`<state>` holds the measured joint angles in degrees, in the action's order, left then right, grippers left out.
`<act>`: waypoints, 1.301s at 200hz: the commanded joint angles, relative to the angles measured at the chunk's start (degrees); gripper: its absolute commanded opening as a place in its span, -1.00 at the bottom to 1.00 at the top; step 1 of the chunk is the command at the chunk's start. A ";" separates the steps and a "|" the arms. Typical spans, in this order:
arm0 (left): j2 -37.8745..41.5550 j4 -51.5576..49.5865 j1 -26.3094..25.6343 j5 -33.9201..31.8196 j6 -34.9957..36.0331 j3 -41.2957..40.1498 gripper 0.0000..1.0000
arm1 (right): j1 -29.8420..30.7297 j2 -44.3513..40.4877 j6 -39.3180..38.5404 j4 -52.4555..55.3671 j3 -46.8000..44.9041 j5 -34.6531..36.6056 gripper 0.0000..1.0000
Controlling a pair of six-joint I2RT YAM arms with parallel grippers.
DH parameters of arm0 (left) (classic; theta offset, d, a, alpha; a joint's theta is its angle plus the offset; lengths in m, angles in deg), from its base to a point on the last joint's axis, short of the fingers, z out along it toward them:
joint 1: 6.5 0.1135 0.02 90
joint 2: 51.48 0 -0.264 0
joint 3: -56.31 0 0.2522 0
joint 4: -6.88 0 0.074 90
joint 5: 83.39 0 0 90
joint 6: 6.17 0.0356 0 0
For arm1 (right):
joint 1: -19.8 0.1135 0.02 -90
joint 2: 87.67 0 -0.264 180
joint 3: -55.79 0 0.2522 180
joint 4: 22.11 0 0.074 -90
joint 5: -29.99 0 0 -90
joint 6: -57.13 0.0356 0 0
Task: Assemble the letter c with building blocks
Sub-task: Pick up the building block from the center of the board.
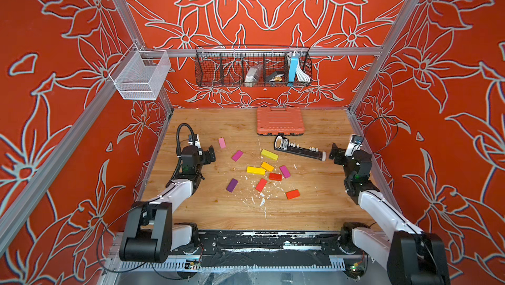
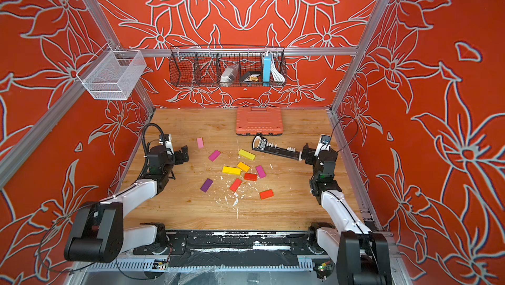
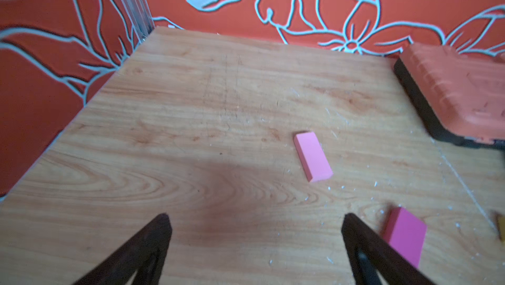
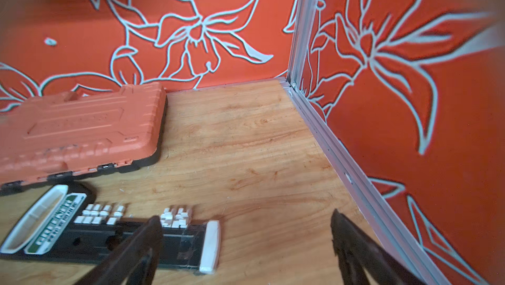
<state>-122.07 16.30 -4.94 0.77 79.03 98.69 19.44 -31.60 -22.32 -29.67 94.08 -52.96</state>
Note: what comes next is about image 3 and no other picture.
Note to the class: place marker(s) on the magenta block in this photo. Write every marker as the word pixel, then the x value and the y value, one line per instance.
pixel 406 234

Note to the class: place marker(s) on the lime yellow long block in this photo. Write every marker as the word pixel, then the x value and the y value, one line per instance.
pixel 501 227

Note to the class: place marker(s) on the orange plastic tool case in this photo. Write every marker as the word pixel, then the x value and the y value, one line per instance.
pixel 459 99

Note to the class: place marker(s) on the light pink block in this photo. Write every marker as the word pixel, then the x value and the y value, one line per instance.
pixel 312 156

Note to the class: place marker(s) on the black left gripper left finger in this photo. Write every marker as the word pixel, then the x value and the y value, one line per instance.
pixel 140 259

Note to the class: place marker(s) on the aluminium frame post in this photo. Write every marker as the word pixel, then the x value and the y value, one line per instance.
pixel 132 0

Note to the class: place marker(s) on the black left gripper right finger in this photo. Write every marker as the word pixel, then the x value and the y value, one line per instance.
pixel 372 259

